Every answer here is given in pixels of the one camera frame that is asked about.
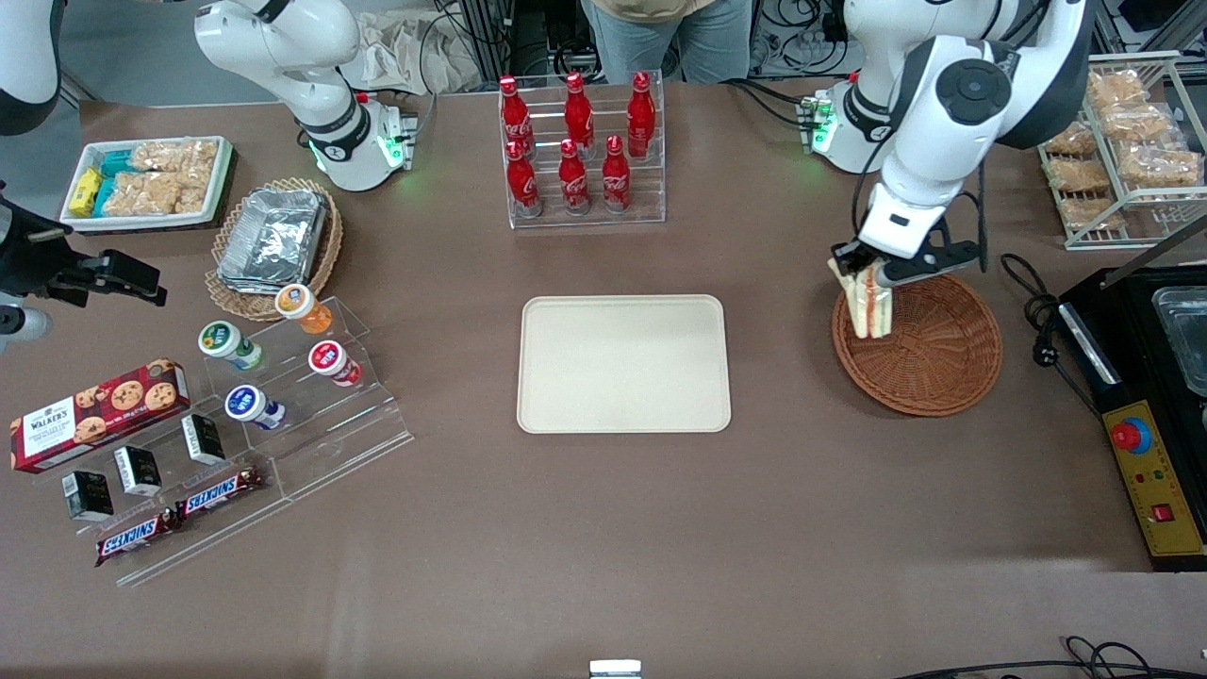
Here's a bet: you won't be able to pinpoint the beige crumpled cloth bag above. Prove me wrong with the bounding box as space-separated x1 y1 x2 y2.
339 8 483 96

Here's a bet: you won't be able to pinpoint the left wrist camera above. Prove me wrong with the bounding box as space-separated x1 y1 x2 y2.
886 240 983 287

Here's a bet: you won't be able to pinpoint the yellow emergency stop control box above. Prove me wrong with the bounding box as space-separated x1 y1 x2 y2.
1100 400 1207 560

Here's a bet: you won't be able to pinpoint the stacked aluminium foil containers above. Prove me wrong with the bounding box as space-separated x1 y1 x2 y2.
216 188 330 294

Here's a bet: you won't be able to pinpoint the black floor cable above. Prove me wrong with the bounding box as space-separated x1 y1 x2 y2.
894 636 1207 679

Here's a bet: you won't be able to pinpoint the person in jeans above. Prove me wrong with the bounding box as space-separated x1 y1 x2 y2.
579 0 756 87

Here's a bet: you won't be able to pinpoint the Snickers chocolate bar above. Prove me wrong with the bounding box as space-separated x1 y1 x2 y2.
174 464 266 523
93 509 182 570

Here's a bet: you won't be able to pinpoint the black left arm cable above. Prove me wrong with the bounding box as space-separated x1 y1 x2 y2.
852 158 988 276

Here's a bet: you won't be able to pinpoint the clear acrylic snack step stand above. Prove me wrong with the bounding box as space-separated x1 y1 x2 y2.
32 406 295 588

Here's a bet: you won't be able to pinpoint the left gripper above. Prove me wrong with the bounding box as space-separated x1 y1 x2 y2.
829 183 945 288

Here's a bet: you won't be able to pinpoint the beige rectangular tray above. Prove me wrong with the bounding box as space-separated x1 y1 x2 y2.
516 294 734 436

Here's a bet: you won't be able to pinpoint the black power cable with plug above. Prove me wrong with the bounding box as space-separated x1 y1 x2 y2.
999 252 1106 418

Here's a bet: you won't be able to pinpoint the clear acrylic bottle rack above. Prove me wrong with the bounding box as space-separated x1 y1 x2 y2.
497 70 668 231

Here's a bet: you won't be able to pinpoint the triangular white bread sandwich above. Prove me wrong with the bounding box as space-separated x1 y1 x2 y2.
827 258 895 341

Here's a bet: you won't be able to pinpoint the blue lid yoghurt cup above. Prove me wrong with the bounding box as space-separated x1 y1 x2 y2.
223 384 287 432

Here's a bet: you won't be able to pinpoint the clear glass container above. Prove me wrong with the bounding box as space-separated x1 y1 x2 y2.
1149 286 1207 399

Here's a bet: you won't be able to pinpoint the red Walkers cookie box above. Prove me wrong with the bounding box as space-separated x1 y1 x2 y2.
8 357 192 475

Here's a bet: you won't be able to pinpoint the red cola bottle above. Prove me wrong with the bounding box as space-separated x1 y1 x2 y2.
499 75 535 157
626 71 657 158
505 140 544 219
557 139 591 217
601 135 634 214
563 72 596 154

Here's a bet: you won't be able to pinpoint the small black box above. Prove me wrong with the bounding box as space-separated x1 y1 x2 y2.
180 412 228 467
113 444 164 499
61 469 115 523

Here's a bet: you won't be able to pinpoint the red lid yoghurt cup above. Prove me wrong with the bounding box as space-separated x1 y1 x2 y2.
307 339 363 389

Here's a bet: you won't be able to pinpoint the white rectangular snack tray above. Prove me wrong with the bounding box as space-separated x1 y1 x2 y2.
58 135 236 234

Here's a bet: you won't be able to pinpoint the clear bag rice crackers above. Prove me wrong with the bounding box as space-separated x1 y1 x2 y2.
127 139 220 176
104 170 214 219

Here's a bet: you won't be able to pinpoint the green lid yoghurt cup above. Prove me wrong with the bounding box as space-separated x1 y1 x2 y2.
197 320 264 372

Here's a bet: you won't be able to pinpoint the light oval wicker basket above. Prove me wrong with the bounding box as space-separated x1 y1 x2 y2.
204 176 344 324

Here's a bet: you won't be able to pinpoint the black table appliance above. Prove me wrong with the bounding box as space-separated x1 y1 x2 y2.
1055 217 1207 573

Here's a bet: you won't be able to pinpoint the orange lid yoghurt cup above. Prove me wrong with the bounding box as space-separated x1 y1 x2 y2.
274 283 334 337

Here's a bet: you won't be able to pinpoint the dark equipment rack with cables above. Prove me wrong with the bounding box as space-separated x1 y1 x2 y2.
451 0 604 84

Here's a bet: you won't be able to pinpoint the clear acrylic cup step stand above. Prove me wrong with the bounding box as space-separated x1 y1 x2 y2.
202 296 417 502

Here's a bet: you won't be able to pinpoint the bagged fried snack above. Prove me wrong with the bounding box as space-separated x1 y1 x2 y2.
1086 70 1149 108
1116 142 1204 189
1060 195 1129 233
1041 122 1100 157
1099 103 1176 145
1048 157 1113 195

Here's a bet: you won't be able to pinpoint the black base cables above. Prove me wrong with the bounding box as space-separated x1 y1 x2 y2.
724 78 814 130

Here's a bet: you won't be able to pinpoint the brown round wicker basket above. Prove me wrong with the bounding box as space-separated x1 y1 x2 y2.
831 272 1004 419

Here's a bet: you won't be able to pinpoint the white wire shelf rack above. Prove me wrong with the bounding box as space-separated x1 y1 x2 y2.
1036 51 1207 252

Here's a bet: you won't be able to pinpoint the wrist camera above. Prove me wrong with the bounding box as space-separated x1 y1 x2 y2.
886 240 983 287
0 306 51 347

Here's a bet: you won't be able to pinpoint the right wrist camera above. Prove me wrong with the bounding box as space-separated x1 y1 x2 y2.
0 306 51 347

